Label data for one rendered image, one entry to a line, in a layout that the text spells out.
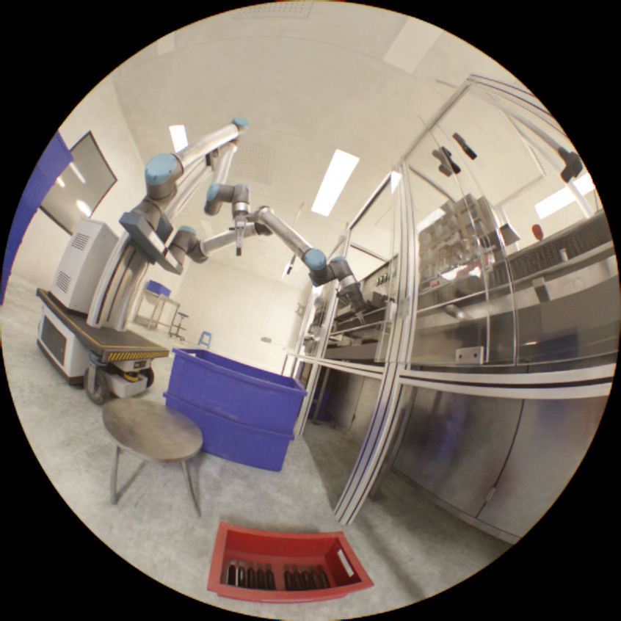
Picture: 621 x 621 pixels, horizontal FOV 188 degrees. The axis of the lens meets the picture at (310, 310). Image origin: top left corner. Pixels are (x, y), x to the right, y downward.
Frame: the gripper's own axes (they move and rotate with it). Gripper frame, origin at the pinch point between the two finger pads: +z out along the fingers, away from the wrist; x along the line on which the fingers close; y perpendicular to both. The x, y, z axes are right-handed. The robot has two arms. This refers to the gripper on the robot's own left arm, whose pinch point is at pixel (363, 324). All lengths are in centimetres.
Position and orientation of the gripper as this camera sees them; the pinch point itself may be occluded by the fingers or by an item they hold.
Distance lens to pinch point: 97.6
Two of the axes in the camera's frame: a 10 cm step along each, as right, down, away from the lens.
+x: -2.6, 2.3, 9.4
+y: 8.8, -3.6, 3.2
